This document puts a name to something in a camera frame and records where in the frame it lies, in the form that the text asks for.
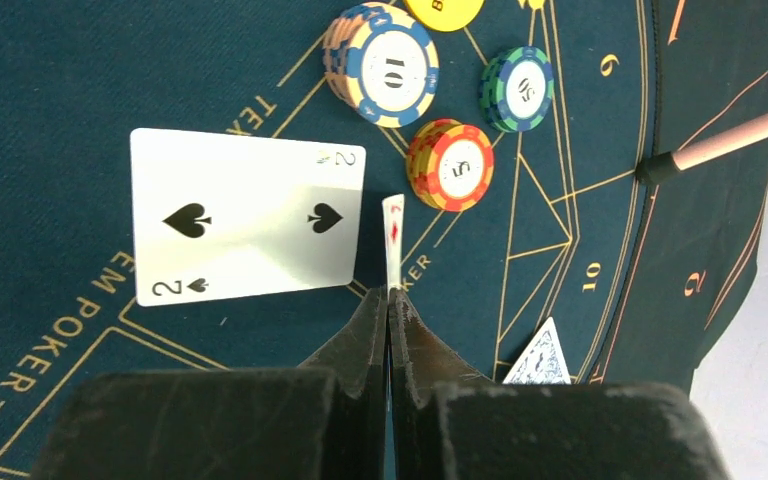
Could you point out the pink tripod lamp stand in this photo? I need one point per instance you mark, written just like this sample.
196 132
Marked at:
656 170

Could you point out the orange chip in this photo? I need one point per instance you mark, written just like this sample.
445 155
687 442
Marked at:
450 165

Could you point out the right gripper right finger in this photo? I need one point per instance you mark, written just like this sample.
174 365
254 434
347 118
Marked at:
452 422

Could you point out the round blue poker mat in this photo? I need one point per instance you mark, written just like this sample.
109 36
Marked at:
553 236

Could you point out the two of spades card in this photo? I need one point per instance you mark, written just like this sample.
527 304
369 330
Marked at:
218 216

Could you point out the yellow dealer button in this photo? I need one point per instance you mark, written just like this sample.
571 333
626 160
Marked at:
444 15

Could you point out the green chip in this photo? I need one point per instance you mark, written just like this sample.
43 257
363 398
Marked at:
516 89

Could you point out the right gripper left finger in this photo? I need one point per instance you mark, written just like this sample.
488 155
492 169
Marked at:
323 419

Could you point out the red diamond card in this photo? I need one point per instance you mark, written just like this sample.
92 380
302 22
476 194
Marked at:
393 215

